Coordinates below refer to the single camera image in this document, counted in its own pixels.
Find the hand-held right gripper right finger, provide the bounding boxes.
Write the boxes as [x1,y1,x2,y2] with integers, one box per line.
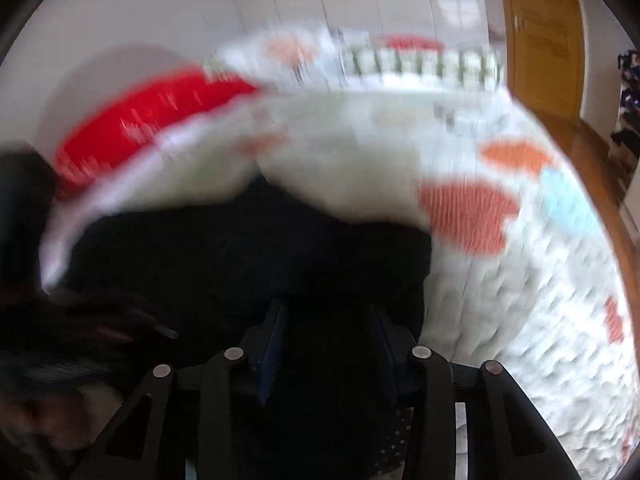
[367,302,583,480]

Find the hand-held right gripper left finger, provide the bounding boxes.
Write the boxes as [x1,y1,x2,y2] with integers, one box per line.
[70,297,291,480]

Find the black pants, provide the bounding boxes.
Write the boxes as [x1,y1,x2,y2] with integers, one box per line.
[65,175,433,480]

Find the grey quilted bedspread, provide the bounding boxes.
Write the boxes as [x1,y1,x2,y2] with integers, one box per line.
[40,82,633,476]

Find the green bolster pillow white print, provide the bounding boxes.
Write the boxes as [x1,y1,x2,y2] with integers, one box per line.
[345,45,503,86]

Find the white floral pillow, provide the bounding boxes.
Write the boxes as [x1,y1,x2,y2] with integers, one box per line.
[205,27,351,86]

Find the white shoe rack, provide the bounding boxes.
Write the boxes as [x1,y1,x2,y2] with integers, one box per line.
[610,50,640,191]

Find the wooden door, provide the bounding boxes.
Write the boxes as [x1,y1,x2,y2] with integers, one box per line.
[495,0,588,121]

